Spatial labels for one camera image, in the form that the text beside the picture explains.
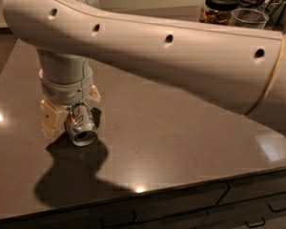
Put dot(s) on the white green 7up can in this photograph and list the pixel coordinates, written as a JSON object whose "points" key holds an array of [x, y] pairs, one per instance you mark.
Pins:
{"points": [[80, 125]]}

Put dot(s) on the dark left cabinet drawer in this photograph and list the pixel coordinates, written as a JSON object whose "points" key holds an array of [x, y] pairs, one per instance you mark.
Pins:
{"points": [[183, 208]]}

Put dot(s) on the dark drawer with handle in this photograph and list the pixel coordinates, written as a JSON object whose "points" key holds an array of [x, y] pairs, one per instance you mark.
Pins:
{"points": [[248, 190]]}

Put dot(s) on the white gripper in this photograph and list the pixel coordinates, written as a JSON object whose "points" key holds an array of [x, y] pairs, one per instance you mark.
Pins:
{"points": [[68, 91]]}

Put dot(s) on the dark lower drawer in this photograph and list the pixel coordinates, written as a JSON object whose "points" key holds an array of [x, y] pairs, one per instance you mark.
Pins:
{"points": [[251, 213]]}

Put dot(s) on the glass jar with black lid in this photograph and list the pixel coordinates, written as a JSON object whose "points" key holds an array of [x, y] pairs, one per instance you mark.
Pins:
{"points": [[217, 11]]}

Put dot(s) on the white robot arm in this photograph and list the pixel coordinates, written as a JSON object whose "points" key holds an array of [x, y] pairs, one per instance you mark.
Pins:
{"points": [[238, 69]]}

